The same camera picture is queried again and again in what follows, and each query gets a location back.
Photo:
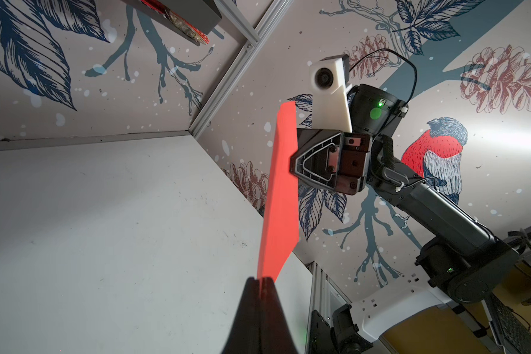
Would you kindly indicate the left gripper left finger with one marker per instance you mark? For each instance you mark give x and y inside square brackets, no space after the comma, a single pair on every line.
[244,335]

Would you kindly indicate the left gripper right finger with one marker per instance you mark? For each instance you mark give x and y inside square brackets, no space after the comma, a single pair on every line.
[275,336]

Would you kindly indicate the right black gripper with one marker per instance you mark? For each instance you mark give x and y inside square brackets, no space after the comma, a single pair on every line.
[332,160]

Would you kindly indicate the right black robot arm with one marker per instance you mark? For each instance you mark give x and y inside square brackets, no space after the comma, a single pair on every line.
[463,262]

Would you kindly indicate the Chuba cassava chips bag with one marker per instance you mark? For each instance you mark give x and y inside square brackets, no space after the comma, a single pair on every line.
[178,22]

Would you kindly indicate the aluminium mounting rail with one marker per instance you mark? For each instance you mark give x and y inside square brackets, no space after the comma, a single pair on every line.
[326,298]

